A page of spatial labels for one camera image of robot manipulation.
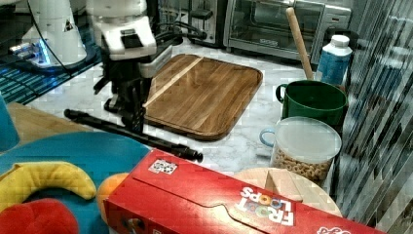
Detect stainless toaster oven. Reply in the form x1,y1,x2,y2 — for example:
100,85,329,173
223,0,352,64

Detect black toaster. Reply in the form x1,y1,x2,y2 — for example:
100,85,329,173
155,0,228,49

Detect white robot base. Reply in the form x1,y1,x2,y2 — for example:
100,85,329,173
11,0,87,68

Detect blue mug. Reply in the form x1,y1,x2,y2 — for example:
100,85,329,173
259,128,276,147

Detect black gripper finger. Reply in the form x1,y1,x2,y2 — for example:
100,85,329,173
131,97,146,134

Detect red plush fruit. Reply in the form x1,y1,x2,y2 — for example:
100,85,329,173
0,199,79,234

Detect clear cereal jar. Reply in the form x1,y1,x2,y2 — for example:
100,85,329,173
270,117,342,184

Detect black metal drawer handle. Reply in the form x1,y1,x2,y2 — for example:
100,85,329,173
63,109,204,163

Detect round wooden lid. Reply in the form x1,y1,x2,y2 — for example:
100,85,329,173
235,168,342,216

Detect light wooden drawer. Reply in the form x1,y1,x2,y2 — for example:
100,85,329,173
7,102,91,145

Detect white blue bottle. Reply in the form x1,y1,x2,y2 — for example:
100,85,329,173
315,35,353,85

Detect yellow plush banana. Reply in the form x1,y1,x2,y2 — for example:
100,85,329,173
0,161,96,211

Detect blue bowl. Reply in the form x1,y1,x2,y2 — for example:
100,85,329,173
0,132,149,234

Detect green pot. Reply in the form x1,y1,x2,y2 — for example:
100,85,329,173
276,80,348,126

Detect dark wooden cutting board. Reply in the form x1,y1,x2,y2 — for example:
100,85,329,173
145,54,263,141

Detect wooden rolling pin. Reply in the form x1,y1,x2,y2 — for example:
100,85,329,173
285,7,314,80

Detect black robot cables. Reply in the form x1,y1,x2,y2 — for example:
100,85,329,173
152,20,208,47

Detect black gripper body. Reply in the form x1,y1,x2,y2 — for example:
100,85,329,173
94,49,151,121

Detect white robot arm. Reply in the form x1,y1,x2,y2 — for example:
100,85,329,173
86,0,171,133

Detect red Froot Loops box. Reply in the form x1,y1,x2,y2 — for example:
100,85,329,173
104,150,386,234

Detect orange fruit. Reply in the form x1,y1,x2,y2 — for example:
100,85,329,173
96,173,129,222

